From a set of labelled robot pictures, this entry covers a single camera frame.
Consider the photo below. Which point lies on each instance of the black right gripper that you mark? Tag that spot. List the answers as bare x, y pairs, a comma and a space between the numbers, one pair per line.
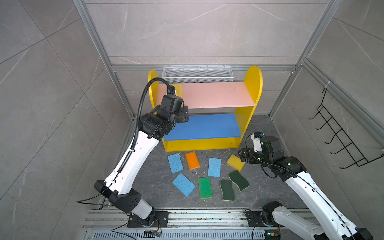
250, 154

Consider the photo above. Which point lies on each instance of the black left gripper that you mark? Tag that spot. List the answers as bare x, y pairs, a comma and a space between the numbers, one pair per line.
182, 113

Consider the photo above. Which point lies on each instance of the yellow sponge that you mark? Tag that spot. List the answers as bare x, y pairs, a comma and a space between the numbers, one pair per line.
235, 162
178, 90

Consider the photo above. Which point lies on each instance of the dark green sponge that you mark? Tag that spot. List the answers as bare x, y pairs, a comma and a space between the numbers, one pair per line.
241, 182
227, 190

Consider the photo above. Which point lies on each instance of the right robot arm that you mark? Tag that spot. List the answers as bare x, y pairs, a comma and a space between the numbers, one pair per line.
332, 224

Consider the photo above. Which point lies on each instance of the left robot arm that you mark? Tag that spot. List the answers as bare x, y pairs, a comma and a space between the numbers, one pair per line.
151, 128

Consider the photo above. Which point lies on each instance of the yellow shelf with coloured boards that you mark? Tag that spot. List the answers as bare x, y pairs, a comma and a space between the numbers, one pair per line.
219, 114

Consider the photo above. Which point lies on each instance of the blue sponge upper left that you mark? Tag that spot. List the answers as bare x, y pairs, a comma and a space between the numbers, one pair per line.
175, 163

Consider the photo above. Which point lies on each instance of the blue sponge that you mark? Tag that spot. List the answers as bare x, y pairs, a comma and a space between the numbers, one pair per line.
175, 163
214, 167
184, 185

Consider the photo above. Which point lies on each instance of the orange sponge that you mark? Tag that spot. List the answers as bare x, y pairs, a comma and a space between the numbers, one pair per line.
192, 160

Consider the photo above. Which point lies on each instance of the blue sponge middle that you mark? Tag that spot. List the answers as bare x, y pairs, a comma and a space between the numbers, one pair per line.
214, 167

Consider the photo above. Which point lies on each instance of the bright green sponge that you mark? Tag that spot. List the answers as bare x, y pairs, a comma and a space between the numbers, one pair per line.
205, 188

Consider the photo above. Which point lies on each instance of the blue sponge lower left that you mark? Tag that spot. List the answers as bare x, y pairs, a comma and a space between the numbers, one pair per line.
184, 185

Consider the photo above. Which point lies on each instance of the white wire mesh basket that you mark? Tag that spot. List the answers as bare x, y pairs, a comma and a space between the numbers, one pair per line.
183, 75

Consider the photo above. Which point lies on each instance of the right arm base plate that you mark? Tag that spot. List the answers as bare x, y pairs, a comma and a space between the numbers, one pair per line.
254, 218

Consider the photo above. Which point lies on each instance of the black wire hook rack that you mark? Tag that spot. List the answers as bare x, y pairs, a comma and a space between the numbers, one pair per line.
339, 133

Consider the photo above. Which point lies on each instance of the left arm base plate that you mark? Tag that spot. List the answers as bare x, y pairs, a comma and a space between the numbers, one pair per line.
154, 220

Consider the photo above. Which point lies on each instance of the aluminium mounting rail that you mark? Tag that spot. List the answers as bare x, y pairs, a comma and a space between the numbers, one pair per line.
183, 224

